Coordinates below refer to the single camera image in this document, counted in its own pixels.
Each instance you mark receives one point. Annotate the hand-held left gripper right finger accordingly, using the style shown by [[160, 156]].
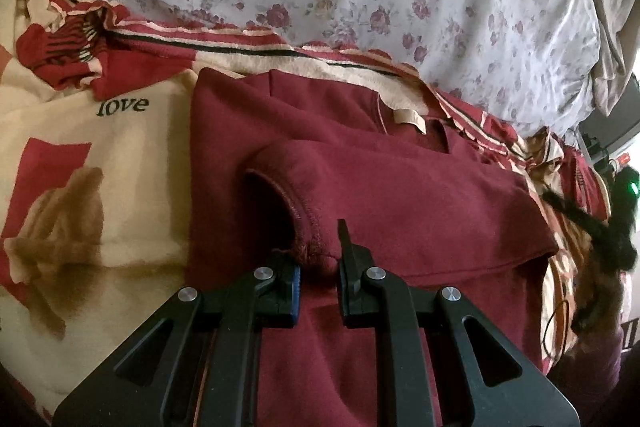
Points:
[[351, 292]]

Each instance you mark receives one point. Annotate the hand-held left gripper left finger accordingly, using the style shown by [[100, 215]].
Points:
[[295, 297]]

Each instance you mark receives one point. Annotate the maroon sweater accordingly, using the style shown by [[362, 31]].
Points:
[[400, 207]]

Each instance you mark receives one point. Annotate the black elastic loop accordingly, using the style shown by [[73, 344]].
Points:
[[547, 332]]

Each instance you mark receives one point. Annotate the beige cloth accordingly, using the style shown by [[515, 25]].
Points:
[[615, 32]]

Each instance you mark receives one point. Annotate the person's purple clothing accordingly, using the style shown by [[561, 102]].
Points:
[[615, 367]]

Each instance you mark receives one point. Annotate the red and cream rose blanket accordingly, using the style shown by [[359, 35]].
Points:
[[100, 182]]

